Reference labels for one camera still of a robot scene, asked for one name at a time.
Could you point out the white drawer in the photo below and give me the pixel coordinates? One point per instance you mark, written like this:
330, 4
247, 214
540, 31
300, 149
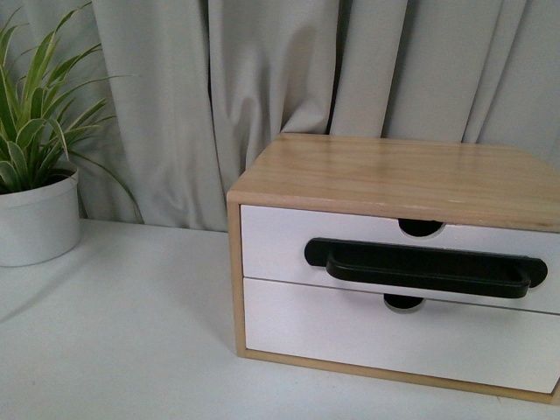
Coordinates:
273, 243
469, 343

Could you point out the black drawer handle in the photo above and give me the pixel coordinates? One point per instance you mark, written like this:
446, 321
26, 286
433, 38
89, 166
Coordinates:
432, 269

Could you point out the grey curtain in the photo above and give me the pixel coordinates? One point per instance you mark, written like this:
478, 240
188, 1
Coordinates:
199, 88

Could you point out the white plant pot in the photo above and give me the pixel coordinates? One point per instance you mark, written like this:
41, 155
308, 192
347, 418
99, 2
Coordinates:
41, 224

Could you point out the green spider plant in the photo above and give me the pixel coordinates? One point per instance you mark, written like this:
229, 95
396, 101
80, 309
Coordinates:
42, 121

